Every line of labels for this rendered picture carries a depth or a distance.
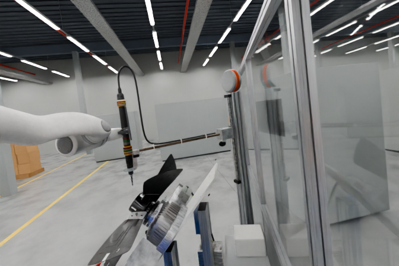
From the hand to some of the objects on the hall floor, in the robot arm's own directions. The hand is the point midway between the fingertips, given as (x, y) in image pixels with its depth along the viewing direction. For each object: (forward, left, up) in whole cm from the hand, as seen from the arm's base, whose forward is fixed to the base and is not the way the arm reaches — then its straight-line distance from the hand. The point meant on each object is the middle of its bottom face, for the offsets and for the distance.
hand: (119, 131), depth 91 cm
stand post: (+16, -15, -165) cm, 167 cm away
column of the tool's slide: (+32, -68, -165) cm, 182 cm away
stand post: (+11, -37, -165) cm, 170 cm away
